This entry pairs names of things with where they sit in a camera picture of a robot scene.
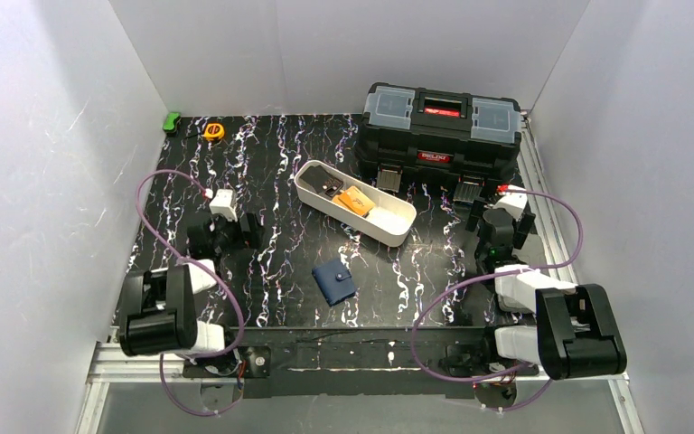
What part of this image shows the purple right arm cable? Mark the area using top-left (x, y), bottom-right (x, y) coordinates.
top-left (409, 185), bottom-right (586, 413)

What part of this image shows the aluminium frame rail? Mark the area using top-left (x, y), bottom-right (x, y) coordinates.
top-left (74, 113), bottom-right (648, 434)

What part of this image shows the green small object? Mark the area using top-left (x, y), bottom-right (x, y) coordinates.
top-left (162, 112), bottom-right (182, 134)

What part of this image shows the yellow tape measure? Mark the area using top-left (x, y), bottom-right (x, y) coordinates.
top-left (202, 122), bottom-right (226, 142)

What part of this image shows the black marbled table mat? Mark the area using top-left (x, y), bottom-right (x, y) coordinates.
top-left (127, 114), bottom-right (534, 328)

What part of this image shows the black plastic toolbox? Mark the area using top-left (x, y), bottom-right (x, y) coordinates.
top-left (354, 82), bottom-right (522, 203)

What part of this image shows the black card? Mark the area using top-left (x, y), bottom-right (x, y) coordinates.
top-left (301, 165), bottom-right (344, 198)

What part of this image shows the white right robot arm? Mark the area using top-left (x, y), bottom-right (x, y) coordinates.
top-left (475, 186), bottom-right (628, 381)

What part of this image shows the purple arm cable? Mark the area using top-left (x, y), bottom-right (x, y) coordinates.
top-left (135, 169), bottom-right (247, 419)
top-left (409, 185), bottom-right (586, 413)

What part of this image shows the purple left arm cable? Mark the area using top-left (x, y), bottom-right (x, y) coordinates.
top-left (135, 169), bottom-right (247, 419)

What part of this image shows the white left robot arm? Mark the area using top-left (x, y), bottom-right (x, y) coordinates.
top-left (118, 212), bottom-right (264, 356)

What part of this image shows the orange card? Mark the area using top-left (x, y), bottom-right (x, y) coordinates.
top-left (332, 186), bottom-right (376, 217)

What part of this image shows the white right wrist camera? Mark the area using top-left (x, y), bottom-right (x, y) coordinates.
top-left (493, 190), bottom-right (528, 221)

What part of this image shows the white oblong plastic tray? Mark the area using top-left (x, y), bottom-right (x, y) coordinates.
top-left (294, 160), bottom-right (417, 247)

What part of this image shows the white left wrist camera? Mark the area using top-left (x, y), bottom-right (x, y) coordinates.
top-left (206, 188), bottom-right (238, 222)

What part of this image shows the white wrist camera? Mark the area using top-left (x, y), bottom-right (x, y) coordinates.
top-left (206, 188), bottom-right (238, 222)
top-left (493, 190), bottom-right (528, 221)

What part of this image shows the blue leather card holder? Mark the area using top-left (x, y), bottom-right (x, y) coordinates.
top-left (312, 259), bottom-right (357, 307)

